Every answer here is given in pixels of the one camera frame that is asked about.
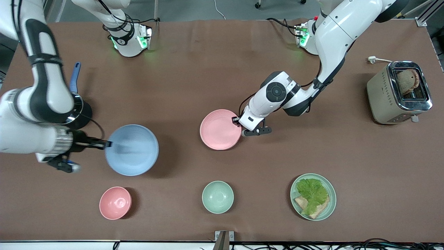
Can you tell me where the pink plate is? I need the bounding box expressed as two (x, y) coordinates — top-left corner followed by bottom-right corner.
(200, 109), (242, 151)

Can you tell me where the blue plate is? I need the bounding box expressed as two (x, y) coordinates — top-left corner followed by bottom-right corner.
(105, 124), (160, 176)

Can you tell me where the glass pot lid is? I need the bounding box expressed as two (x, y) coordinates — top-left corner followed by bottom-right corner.
(52, 94), (84, 125)

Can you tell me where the brown table cover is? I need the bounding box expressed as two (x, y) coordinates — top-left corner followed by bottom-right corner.
(0, 19), (444, 243)

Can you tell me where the pink bowl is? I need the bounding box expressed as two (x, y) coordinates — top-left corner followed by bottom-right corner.
(99, 186), (132, 220)

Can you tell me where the green bowl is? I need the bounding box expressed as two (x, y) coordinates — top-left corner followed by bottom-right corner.
(202, 181), (234, 214)

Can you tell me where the green lettuce leaf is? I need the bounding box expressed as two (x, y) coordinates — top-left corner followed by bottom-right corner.
(296, 178), (330, 216)

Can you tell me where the bread slice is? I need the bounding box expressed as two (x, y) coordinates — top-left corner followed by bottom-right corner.
(294, 195), (330, 219)

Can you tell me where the green plate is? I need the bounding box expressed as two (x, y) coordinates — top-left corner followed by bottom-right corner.
(290, 173), (337, 222)

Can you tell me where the black chair caster base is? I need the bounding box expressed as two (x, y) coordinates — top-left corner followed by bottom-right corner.
(255, 0), (307, 9)

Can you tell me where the beige chrome toaster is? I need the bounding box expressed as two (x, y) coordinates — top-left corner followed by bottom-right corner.
(367, 61), (433, 125)

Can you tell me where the brown toast slice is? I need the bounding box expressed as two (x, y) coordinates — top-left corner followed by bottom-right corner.
(396, 69), (420, 95)

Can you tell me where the black pot with blue handle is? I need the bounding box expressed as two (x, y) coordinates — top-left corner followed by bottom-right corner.
(66, 62), (93, 131)

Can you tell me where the black left arm base cable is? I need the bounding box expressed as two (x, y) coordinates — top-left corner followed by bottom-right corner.
(266, 17), (299, 36)

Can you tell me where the white floor cable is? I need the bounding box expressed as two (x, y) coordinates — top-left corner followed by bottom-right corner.
(213, 0), (227, 20)

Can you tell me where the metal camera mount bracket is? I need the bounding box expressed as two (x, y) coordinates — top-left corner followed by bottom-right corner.
(214, 231), (235, 250)

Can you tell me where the aluminium frame post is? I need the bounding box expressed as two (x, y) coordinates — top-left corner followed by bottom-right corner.
(42, 0), (65, 23)
(402, 0), (444, 27)

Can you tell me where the black cable bundle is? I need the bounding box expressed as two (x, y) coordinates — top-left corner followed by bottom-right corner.
(239, 237), (444, 250)

